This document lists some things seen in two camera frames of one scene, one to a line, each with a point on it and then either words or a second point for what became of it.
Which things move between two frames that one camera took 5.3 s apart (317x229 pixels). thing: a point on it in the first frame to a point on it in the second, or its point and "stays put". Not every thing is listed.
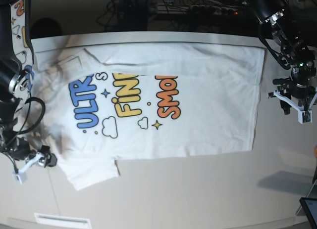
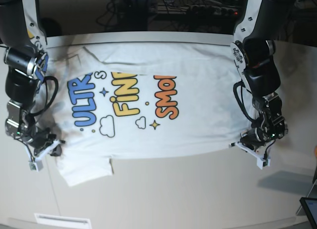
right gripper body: x=299 y=84 to x=256 y=138
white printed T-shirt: x=107 y=102 stays put
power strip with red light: x=199 y=10 stays put
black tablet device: x=309 y=206 stays put
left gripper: x=22 y=150 to x=38 y=140
